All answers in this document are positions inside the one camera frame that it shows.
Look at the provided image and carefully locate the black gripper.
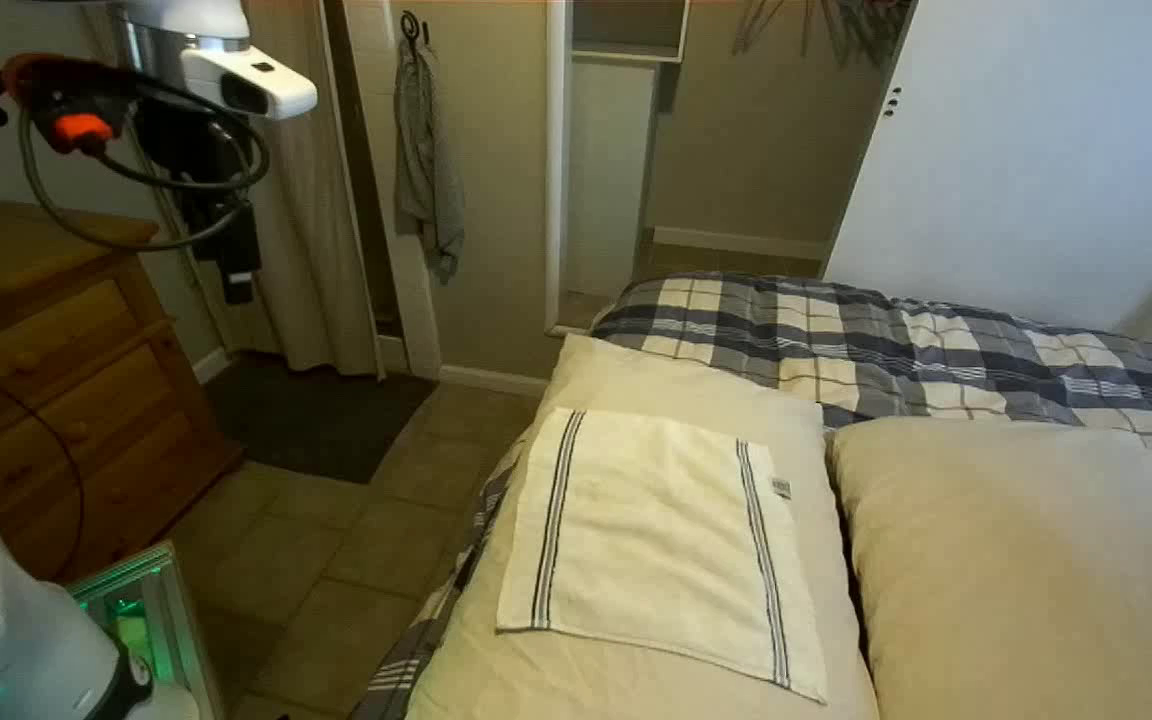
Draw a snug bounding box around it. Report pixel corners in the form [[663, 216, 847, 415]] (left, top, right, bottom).
[[134, 95, 273, 308]]

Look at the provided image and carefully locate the large white door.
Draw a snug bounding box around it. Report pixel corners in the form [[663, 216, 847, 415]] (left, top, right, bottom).
[[822, 0, 1152, 335]]

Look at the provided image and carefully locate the beige open door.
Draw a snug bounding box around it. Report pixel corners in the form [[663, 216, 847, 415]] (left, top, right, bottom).
[[333, 0, 570, 383]]

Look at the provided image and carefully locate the beige pillow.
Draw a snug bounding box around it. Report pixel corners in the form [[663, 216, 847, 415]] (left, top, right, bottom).
[[404, 331, 883, 720], [824, 411, 1152, 720]]

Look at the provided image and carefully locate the beige curtain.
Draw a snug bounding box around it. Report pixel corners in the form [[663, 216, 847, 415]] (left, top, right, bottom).
[[81, 0, 389, 379]]

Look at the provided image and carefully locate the black orange wrist camera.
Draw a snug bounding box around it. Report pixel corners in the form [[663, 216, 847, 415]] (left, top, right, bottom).
[[0, 52, 139, 155]]

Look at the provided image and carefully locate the dark floor mat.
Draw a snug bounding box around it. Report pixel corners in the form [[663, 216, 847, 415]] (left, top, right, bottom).
[[202, 351, 441, 488]]

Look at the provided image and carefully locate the narrow white closet door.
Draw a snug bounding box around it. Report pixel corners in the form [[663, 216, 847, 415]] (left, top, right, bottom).
[[559, 52, 667, 302]]

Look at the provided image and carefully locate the white towel with striped edges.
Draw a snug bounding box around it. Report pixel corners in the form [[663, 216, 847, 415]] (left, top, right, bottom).
[[492, 404, 833, 708]]

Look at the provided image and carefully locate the plaid comforter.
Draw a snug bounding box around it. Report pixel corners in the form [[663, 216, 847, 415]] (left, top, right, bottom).
[[353, 271, 1152, 720]]

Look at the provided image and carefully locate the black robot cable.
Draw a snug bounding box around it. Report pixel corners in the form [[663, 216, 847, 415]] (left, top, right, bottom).
[[13, 71, 273, 254]]

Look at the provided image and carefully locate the wooden dresser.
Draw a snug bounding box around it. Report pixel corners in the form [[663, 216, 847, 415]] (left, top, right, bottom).
[[0, 197, 247, 585]]

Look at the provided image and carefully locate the grey hanging cloth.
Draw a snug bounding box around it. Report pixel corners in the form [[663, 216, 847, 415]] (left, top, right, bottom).
[[393, 11, 468, 288]]

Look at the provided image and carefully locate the thin black cable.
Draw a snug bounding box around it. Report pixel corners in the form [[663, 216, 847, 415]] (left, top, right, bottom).
[[0, 338, 90, 580]]

